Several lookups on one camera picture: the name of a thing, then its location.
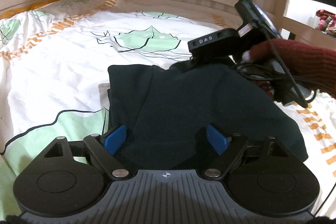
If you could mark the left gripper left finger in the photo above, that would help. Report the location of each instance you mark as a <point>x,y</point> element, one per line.
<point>102,148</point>

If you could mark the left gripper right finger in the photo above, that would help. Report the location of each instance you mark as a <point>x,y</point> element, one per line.
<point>229,150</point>

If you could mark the dark navy garment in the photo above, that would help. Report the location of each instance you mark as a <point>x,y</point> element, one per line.
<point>166,111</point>

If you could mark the red knitted sleeve forearm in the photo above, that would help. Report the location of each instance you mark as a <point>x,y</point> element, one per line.
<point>312,63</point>

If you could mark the white wooden shelf unit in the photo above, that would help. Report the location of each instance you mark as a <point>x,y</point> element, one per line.
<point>312,8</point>

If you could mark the white patterned duvet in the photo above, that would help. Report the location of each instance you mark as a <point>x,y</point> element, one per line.
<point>54,93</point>

